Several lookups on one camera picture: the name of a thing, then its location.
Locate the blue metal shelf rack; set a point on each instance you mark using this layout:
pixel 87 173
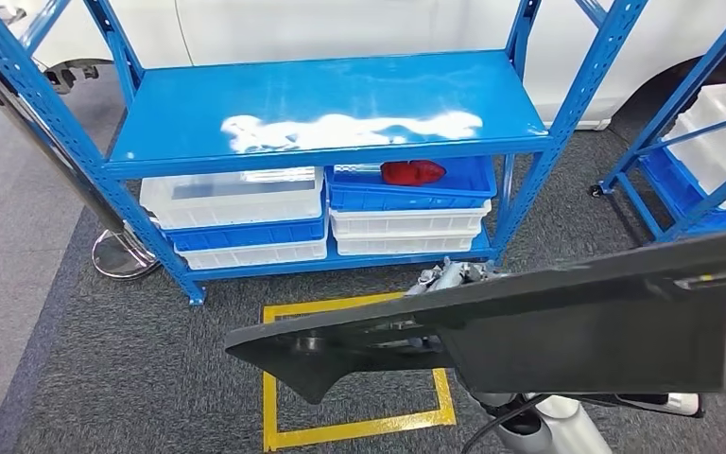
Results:
pixel 338 94

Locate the red tail light part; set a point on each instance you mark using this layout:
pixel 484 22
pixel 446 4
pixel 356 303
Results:
pixel 410 172

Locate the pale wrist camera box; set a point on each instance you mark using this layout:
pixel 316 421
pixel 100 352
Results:
pixel 682 404

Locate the yellow floor tape square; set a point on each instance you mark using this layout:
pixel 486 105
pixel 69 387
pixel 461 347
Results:
pixel 269 407

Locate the black camera mounting bracket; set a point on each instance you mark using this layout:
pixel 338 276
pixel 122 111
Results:
pixel 620 401

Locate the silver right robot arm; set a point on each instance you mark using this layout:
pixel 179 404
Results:
pixel 566 433

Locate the chrome base stanchion pole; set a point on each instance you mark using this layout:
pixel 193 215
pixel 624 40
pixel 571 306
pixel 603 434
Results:
pixel 119 255

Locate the blue wheeled rack cart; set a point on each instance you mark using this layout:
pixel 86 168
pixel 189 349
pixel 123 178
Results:
pixel 682 113

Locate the white car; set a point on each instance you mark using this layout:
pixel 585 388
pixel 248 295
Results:
pixel 338 25

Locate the black plastic frame part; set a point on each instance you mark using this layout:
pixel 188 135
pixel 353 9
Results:
pixel 588 338

